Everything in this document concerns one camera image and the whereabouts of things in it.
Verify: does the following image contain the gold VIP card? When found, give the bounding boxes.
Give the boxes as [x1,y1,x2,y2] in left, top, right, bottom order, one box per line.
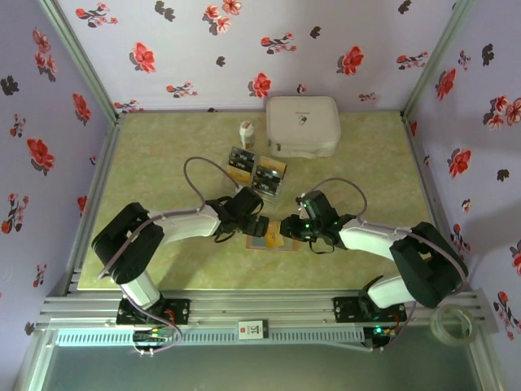
[225,165,252,183]
[265,222,287,248]
[259,156,287,172]

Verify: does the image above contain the white pill bottle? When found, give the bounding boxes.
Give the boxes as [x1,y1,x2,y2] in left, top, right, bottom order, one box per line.
[239,120,256,151]

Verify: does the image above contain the white zip pouch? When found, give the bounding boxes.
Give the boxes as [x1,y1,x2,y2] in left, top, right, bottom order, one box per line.
[265,95,343,160]

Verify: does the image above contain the red white label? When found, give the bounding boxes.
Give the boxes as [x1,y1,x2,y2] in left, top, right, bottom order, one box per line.
[237,319,270,340]

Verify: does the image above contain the small controller board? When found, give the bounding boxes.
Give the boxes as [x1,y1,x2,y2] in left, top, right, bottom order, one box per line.
[370,323,399,340]
[133,325,173,344]

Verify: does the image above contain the clear tape roll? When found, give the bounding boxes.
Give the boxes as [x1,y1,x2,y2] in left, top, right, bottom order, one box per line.
[429,302,478,348]

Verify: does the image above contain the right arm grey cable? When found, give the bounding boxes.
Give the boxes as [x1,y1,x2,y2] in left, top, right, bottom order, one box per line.
[303,177,470,354]

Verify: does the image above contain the aluminium mounting rail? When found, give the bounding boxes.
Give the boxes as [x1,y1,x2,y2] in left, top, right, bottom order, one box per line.
[34,287,500,334]

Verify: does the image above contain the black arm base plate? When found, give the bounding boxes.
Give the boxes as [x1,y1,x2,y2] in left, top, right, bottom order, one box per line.
[116,298,191,326]
[332,296,408,325]

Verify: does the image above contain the white slotted cable duct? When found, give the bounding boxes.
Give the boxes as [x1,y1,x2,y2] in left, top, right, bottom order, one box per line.
[53,327,366,348]

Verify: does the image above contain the aluminium side rail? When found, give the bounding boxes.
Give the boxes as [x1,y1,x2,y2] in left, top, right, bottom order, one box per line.
[63,112,128,297]
[401,110,468,293]

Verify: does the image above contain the aluminium corner post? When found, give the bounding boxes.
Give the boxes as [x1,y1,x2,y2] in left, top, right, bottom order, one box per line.
[400,0,478,122]
[37,0,128,123]

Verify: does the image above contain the aluminium frame leg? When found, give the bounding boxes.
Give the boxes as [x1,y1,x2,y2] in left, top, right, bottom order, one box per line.
[466,332,512,391]
[14,332,58,391]

